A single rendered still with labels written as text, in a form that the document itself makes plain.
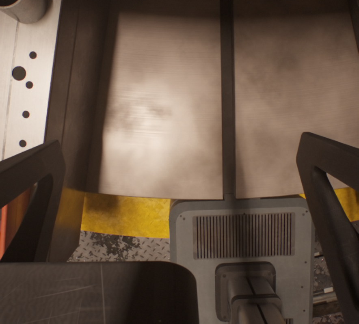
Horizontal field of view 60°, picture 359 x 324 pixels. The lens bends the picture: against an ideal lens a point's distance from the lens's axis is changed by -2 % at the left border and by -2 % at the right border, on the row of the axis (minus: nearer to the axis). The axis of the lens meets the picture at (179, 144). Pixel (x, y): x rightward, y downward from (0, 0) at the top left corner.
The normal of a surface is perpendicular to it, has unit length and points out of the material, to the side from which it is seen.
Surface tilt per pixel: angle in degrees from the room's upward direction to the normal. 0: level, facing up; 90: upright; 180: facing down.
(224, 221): 0
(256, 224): 0
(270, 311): 90
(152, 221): 0
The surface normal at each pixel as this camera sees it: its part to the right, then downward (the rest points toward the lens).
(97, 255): 0.01, 0.08
